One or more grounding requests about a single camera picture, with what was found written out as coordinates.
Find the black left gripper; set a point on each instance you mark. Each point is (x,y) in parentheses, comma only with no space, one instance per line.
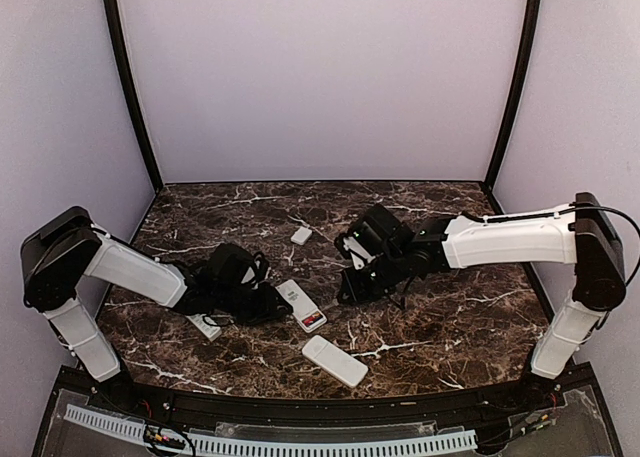
(267,309)

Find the small white buttoned remote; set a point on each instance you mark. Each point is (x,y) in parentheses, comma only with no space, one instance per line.
(206,325)

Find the black left corner post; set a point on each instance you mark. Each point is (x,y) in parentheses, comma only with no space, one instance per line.
(126,78)

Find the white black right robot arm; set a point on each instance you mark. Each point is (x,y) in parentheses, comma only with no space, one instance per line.
(385,252)

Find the white TCL remote control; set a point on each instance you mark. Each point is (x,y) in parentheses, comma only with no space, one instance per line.
(300,302)

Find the white battery cover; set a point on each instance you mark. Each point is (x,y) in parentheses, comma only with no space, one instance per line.
(301,235)

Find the black right corner post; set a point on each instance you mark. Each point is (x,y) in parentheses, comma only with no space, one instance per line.
(521,65)

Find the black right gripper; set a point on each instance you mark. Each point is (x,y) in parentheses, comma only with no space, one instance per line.
(356,293)

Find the black corner post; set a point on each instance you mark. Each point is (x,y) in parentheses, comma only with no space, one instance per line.
(521,65)
(126,78)

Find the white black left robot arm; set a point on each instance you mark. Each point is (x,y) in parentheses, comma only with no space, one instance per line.
(71,246)

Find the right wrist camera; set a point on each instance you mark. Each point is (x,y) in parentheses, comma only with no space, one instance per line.
(350,248)

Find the white remote face down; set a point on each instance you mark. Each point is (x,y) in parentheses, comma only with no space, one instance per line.
(340,365)

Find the red blue battery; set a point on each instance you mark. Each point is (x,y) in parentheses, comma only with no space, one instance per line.
(312,319)

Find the black front rail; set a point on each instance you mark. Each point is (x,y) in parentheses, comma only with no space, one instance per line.
(477,406)

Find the white slotted cable duct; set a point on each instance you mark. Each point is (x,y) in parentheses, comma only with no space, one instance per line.
(252,440)

